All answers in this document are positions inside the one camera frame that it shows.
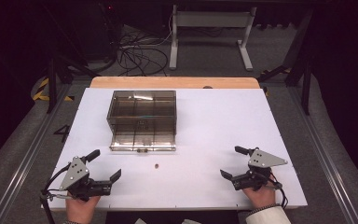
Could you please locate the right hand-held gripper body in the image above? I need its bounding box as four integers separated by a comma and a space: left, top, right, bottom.
230, 147, 289, 192

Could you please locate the black equipment case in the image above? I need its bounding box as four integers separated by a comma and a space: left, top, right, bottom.
85, 0, 123, 62

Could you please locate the person's right hand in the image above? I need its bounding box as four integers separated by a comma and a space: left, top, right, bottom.
241, 174, 277, 209

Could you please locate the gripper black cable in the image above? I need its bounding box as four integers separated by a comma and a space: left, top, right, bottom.
262, 173, 289, 210
39, 162, 73, 224

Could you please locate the yellow black hazard tape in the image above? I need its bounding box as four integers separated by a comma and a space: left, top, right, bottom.
32, 77, 76, 103

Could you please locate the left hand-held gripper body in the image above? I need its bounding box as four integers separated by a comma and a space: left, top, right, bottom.
58, 156, 113, 202

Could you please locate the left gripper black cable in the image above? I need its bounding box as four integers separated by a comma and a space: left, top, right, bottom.
39, 162, 73, 224

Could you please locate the bundle of black floor cables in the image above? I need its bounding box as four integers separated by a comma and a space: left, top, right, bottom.
117, 26, 170, 77

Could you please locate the smoky transparent compartment box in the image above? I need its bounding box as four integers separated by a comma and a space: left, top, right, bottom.
106, 90, 178, 153

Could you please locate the beaded bracelet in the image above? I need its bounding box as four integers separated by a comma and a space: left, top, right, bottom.
247, 203, 282, 216

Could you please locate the person's dark clothing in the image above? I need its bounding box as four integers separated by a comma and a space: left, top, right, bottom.
104, 210, 241, 224

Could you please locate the white metal stand frame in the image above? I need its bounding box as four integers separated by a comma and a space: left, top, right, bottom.
169, 4, 258, 72

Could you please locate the white table cover board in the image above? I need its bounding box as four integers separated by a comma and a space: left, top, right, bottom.
48, 87, 309, 212

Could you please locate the wooden table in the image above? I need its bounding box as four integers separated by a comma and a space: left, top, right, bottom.
89, 76, 261, 90

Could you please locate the black tripod stand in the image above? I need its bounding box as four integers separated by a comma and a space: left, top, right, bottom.
256, 8, 313, 117
45, 55, 102, 115

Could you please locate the person's left hand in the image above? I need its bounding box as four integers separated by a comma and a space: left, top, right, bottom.
65, 193, 102, 224

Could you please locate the aluminium floor rail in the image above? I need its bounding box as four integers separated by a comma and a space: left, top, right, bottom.
0, 83, 73, 224
286, 86, 358, 224

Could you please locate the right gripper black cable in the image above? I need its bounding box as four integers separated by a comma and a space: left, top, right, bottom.
262, 173, 289, 210

